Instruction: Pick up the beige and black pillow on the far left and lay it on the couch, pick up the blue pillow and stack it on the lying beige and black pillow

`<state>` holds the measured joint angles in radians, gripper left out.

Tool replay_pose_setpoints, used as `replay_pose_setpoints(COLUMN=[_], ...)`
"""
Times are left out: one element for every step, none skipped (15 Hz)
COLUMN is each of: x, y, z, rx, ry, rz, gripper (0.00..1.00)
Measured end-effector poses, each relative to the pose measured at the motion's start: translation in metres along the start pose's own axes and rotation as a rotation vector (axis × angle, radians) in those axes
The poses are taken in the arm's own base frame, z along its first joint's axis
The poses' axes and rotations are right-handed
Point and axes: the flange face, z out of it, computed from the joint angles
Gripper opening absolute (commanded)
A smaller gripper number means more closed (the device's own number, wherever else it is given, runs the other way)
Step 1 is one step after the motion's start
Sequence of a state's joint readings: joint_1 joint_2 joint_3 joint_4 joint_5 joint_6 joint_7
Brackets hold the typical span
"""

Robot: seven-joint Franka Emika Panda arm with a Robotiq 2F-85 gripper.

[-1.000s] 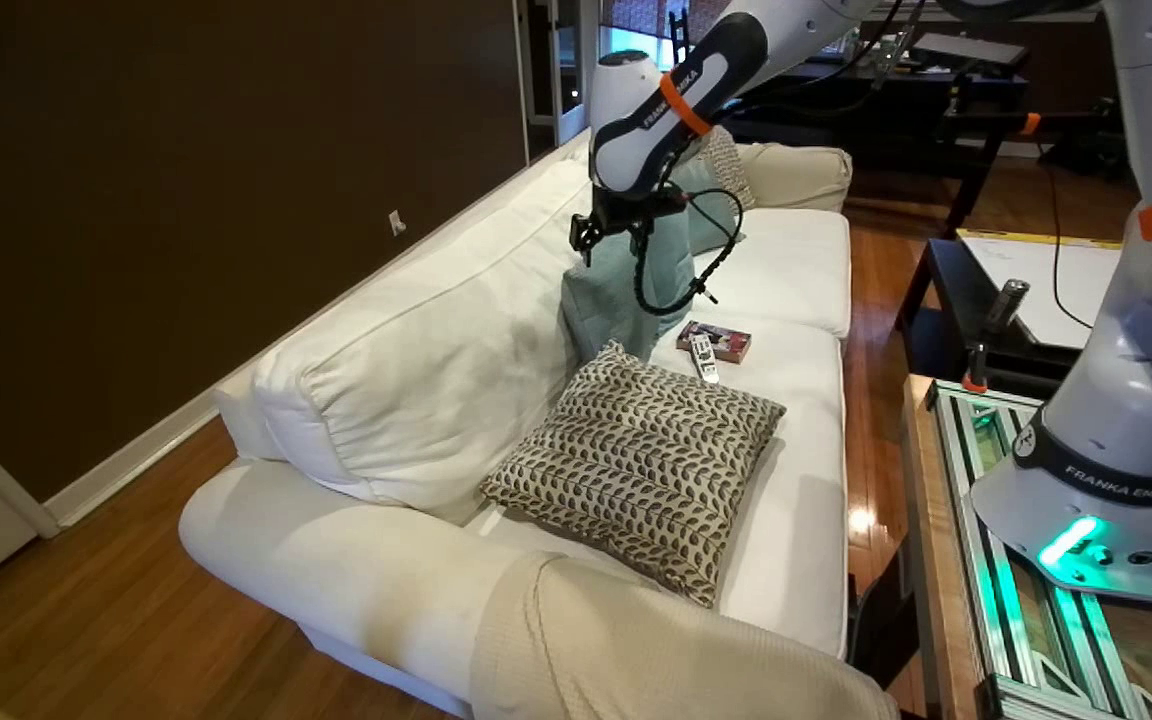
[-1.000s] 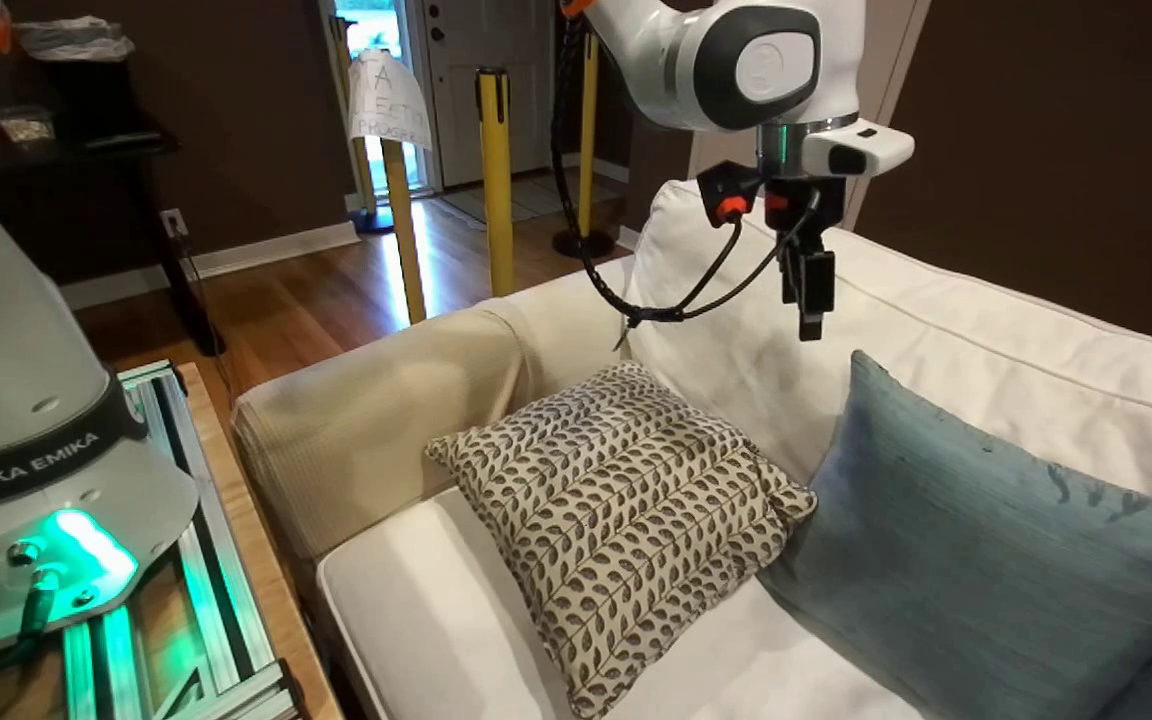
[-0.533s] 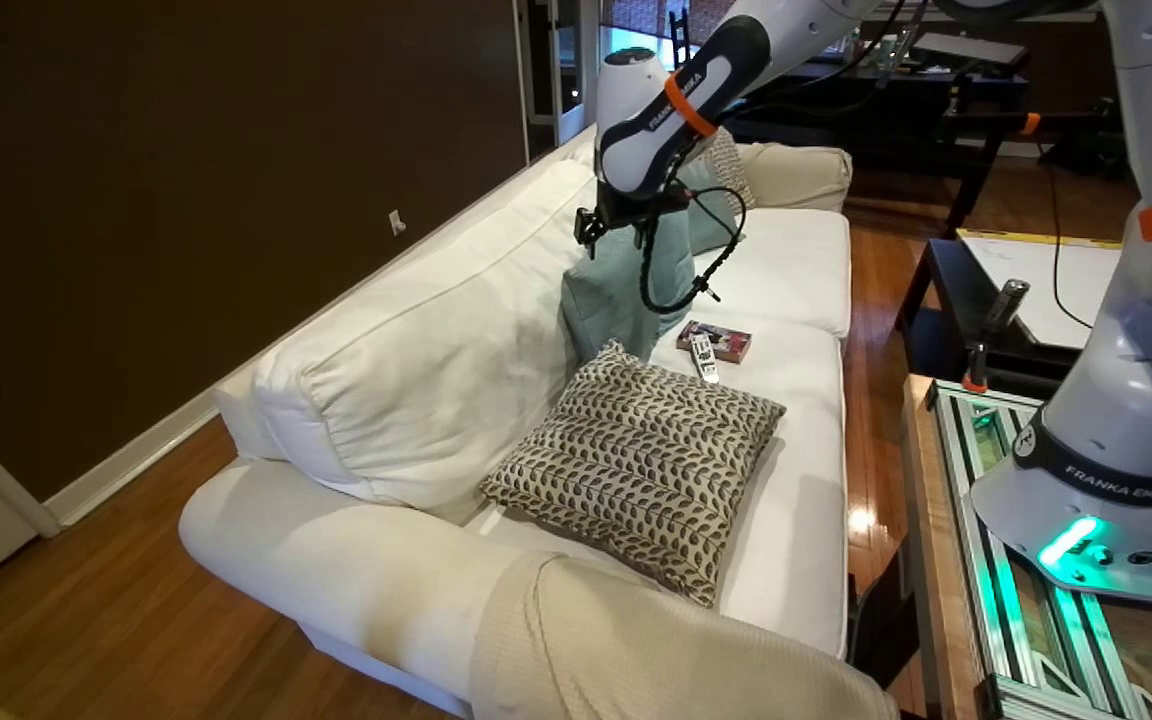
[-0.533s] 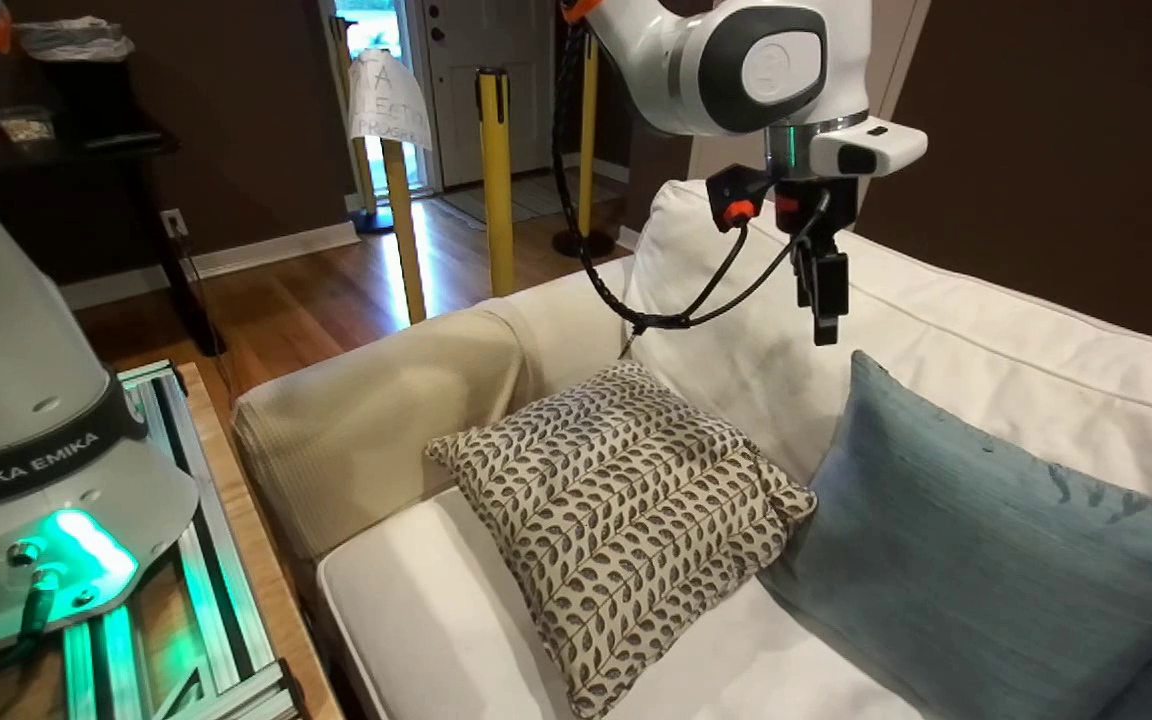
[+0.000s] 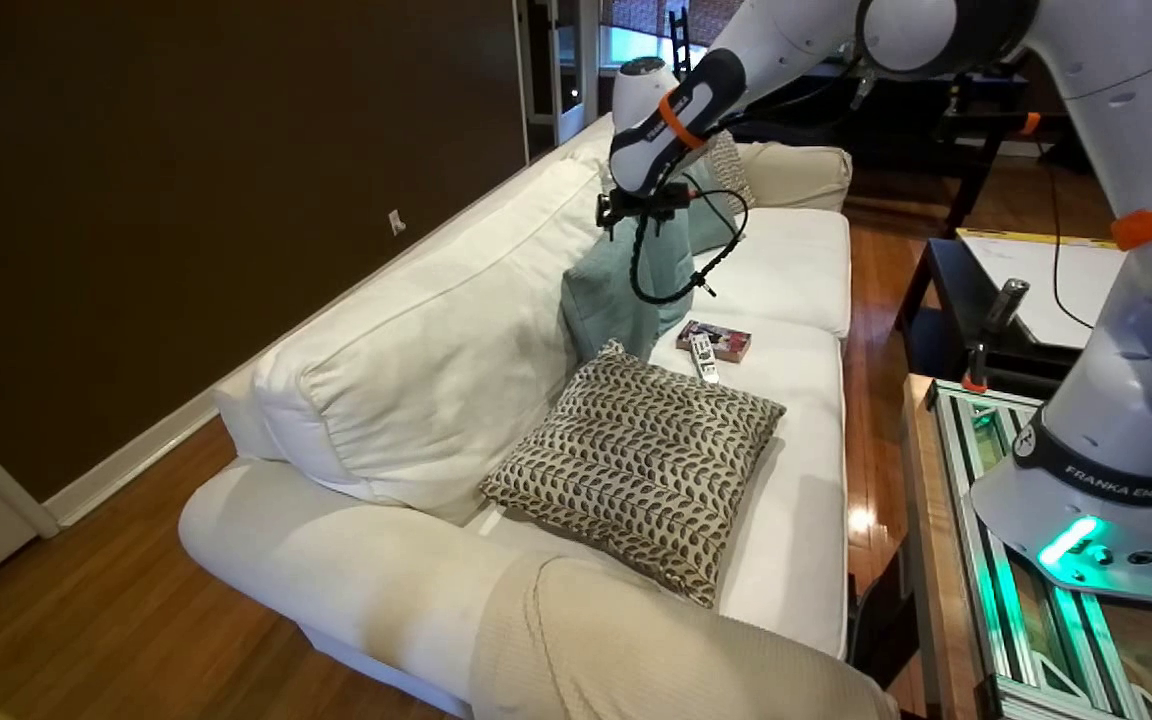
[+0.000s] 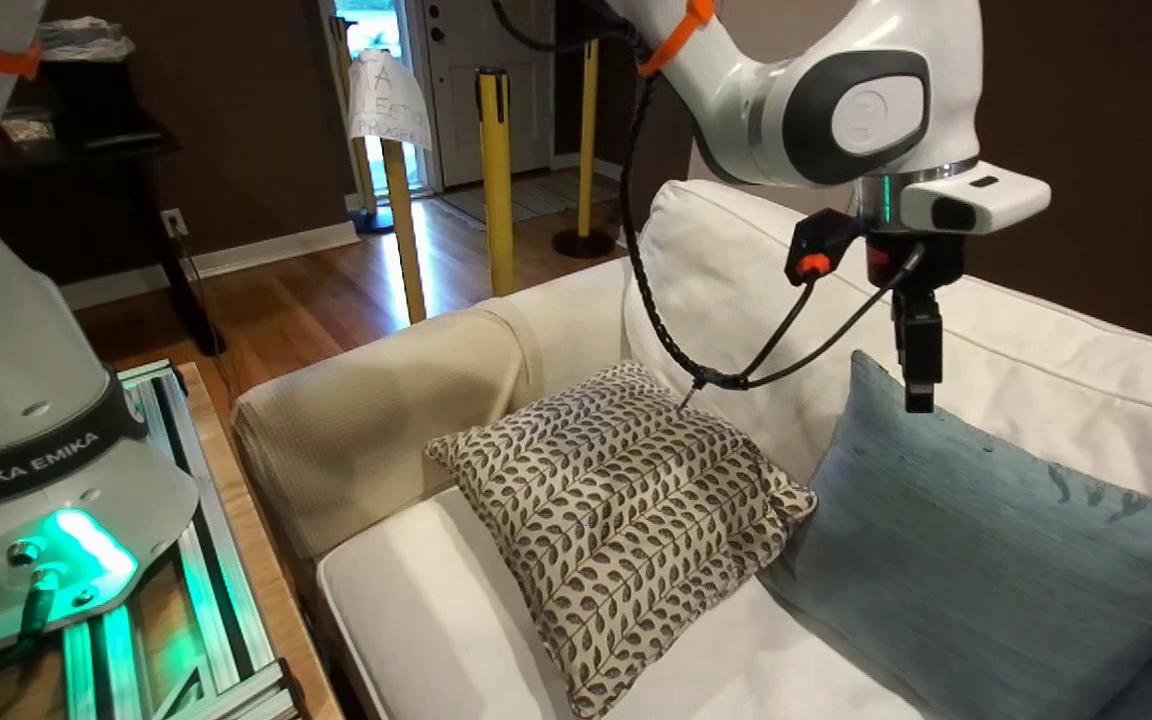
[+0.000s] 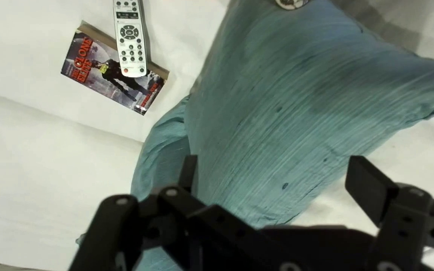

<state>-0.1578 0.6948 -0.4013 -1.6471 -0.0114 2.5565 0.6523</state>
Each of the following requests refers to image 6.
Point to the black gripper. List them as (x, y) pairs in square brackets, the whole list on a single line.
[(919, 264)]

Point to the beige black leaf-pattern pillow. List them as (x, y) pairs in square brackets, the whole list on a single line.
[(617, 532)]

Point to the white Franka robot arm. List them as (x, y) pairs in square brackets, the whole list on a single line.
[(16, 402)]

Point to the white couch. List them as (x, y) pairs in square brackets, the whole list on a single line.
[(1056, 374)]

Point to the white panel door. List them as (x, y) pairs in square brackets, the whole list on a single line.
[(471, 80)]

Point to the white plastic cover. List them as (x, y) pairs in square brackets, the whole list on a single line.
[(385, 103)]

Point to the wooden table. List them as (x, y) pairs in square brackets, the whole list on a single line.
[(282, 615)]

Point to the black side table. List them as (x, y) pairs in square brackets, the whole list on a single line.
[(139, 173)]

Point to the black box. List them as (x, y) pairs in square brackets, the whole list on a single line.
[(83, 96)]

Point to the white crumpled cloth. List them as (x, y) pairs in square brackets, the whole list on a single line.
[(83, 41)]

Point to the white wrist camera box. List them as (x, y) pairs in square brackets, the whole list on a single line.
[(988, 197)]

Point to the thin yellow post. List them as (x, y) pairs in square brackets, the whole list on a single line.
[(588, 135)]

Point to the thick yellow post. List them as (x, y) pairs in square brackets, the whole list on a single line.
[(498, 173)]

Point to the wooden post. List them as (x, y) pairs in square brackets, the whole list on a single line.
[(405, 243)]

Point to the white wall outlet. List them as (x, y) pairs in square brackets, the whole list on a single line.
[(175, 221)]

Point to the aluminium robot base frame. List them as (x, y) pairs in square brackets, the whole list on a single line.
[(200, 615)]

